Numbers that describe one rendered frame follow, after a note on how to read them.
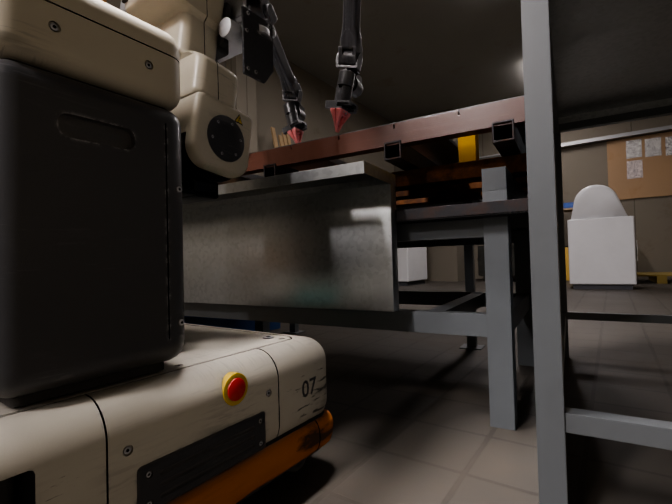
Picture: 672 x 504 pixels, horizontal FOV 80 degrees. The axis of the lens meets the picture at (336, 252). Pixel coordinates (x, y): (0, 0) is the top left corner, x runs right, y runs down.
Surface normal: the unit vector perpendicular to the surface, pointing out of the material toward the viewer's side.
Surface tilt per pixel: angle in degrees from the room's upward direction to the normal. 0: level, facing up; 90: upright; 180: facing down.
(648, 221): 90
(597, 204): 90
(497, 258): 90
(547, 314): 90
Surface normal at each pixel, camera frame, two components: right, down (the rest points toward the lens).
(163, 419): 0.82, -0.13
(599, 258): -0.51, 0.00
